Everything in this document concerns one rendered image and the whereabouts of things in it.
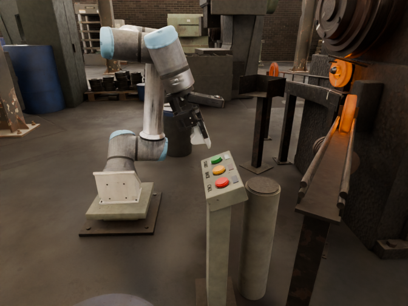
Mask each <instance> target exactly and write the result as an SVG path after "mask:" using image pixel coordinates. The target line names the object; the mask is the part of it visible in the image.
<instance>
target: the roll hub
mask: <svg viewBox="0 0 408 306"><path fill-rule="evenodd" d="M356 3H357V0H319V1H318V6H317V9H316V20H318V24H317V25H316V28H317V27H318V25H320V26H319V27H318V29H317V32H318V35H319V36H320V37H321V38H323V37H322V34H323V33H324V32H326V36H325V37H324V38H323V39H335V38H337V37H339V36H340V35H341V34H342V33H343V32H344V31H345V30H346V28H347V27H348V25H349V24H350V21H351V20H352V17H353V14H354V12H355V8H356ZM338 17H340V18H341V20H340V22H339V23H337V22H336V19H337V18H338Z"/></svg>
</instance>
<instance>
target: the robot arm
mask: <svg viewBox="0 0 408 306"><path fill-rule="evenodd" d="M100 50H101V56H102V57H103V58H106V59H109V60H122V61H132V62H138V63H146V68H145V85H144V118H143V131H141V132H140V136H135V134H134V133H133V132H132V131H128V130H119V131H115V132H113V133H112V134H111V135H110V139H109V147H108V155H107V164H106V166H105V168H104V169H103V172H109V171H135V173H136V174H137V172H136V169H135V166H134V161H150V162H159V161H163V160H165V158H166V153H167V149H168V139H167V138H166V137H165V134H164V133H163V132H162V125H163V107H164V97H165V91H166V93H168V94H167V95H166V99H167V101H168V102H169V105H170V107H171V109H172V111H173V117H174V120H175V122H176V125H177V127H178V129H179V131H180V132H182V131H185V130H186V131H188V130H190V129H192V127H194V132H193V134H192V135H191V136H190V137H191V143H192V144H193V145H199V144H206V145H207V147H208V149H210V147H211V140H210V139H209V135H208V132H207V130H206V127H205V124H204V119H203V115H202V113H201V110H200V108H199V104H204V105H207V106H212V107H215V108H223V105H224V102H225V101H224V99H223V98H222V97H220V96H216V95H215V96H212V95H206V94H202V93H197V92H192V90H194V88H193V84H194V79H193V76H192V73H191V71H190V68H189V65H188V62H187V60H186V57H185V54H184V52H183V49H182V46H181V44H180V41H179V38H178V33H177V32H176V31H175V28H174V27H173V26H172V25H169V26H167V27H164V28H161V29H151V28H146V27H139V26H134V25H123V26H122V27H120V28H119V29H115V28H110V27H102V28H101V29H100ZM181 96H182V97H183V98H181Z"/></svg>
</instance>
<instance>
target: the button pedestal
mask: <svg viewBox="0 0 408 306"><path fill-rule="evenodd" d="M225 154H228V155H229V157H230V158H229V159H227V160H225V157H224V155H225ZM218 155H219V156H221V158H222V159H221V161H219V162H218V163H211V162H210V159H211V158H212V157H210V158H206V159H204V160H202V161H201V164H202V173H203V181H204V187H205V195H206V278H203V279H195V292H196V306H237V305H236V299H235V295H234V290H233V284H232V280H231V277H227V276H228V254H229V242H230V220H231V205H234V204H237V203H240V202H243V201H246V200H248V196H247V193H246V190H245V187H244V185H243V183H242V180H241V178H240V175H239V172H238V170H237V168H236V165H235V162H234V160H233V157H232V155H231V153H230V151H226V152H223V153H221V154H218ZM231 163H232V165H233V168H234V169H232V170H230V171H229V169H228V166H227V165H228V164H231ZM219 165H222V166H224V167H225V170H224V171H223V172H222V173H221V174H213V169H214V168H215V167H216V166H219ZM234 175H237V178H238V181H239V182H237V183H233V181H232V178H231V177H232V176H234ZM221 177H226V178H227V179H228V180H229V183H228V184H227V185H226V186H224V187H222V188H218V187H216V185H215V182H216V180H217V179H219V178H221Z"/></svg>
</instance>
